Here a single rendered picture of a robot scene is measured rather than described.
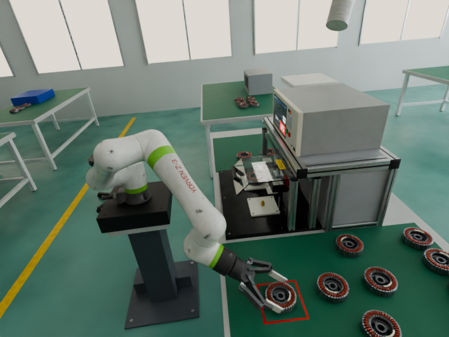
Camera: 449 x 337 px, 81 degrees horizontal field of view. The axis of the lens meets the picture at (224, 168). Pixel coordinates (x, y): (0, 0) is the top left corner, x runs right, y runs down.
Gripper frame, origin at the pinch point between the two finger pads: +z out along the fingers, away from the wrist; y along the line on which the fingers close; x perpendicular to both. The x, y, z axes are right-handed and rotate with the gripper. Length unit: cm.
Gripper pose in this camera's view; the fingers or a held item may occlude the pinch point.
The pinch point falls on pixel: (279, 293)
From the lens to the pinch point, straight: 109.2
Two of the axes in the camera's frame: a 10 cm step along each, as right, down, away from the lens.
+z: 8.7, 4.9, -0.3
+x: 3.9, -7.2, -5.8
